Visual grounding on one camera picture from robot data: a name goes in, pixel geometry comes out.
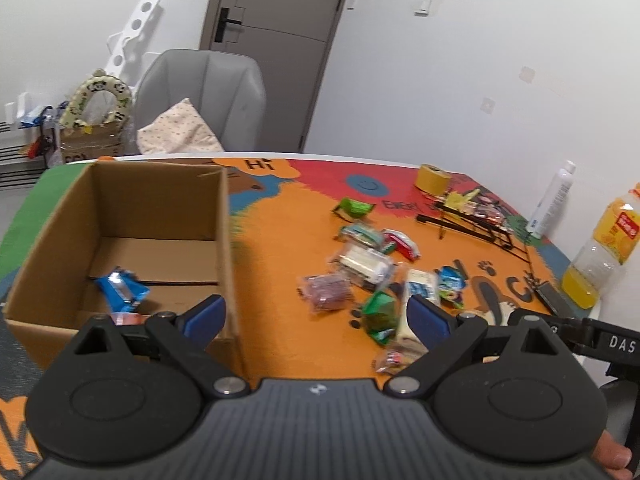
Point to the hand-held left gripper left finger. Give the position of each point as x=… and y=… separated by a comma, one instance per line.
x=207, y=316

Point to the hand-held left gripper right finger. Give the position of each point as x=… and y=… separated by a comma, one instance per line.
x=425, y=317

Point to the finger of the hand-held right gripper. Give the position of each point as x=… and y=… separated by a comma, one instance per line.
x=575, y=334

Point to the long white snack packet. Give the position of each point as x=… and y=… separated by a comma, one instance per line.
x=420, y=285

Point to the blue cartoon snack packet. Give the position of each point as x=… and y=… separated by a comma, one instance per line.
x=452, y=285

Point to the green foil snack packet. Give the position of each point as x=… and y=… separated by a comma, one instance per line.
x=377, y=317

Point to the small clear candy packet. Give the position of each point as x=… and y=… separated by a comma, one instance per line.
x=392, y=360

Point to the clear white wafer packet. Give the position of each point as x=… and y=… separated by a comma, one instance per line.
x=367, y=262

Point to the blue foil snack packet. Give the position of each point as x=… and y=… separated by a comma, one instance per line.
x=122, y=290

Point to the purple snack packet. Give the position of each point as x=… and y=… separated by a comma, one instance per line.
x=325, y=292

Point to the person's right hand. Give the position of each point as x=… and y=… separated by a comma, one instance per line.
x=611, y=456

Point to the dark rectangular block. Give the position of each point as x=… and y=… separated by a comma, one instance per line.
x=552, y=296

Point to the red and white snack packet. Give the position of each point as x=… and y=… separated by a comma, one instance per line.
x=402, y=245

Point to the orange juice bottle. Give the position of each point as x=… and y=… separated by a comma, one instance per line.
x=605, y=245

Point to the teal striped snack packet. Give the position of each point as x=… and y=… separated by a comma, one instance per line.
x=362, y=234

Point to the red candy packets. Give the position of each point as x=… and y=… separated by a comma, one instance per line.
x=492, y=212

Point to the white spray bottle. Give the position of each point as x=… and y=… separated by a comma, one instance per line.
x=550, y=200

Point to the yellow tape roll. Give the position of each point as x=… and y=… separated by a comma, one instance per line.
x=432, y=177

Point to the dotted cream cushion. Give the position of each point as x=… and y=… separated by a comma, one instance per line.
x=175, y=132

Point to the taped cardboard box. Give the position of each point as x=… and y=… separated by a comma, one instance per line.
x=92, y=145

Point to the grey chair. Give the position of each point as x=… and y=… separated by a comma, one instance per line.
x=215, y=90

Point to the red item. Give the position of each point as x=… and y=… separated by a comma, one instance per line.
x=34, y=149

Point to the black shelf rack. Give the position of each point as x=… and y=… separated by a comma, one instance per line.
x=15, y=157

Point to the blue and white packets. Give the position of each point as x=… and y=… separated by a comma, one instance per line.
x=35, y=117

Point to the grey door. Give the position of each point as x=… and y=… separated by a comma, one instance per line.
x=280, y=60

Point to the white perforated board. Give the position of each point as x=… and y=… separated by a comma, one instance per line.
x=132, y=30

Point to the white wall hook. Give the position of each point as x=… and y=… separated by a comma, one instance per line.
x=15, y=107

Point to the white light switch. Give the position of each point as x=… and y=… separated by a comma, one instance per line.
x=425, y=5

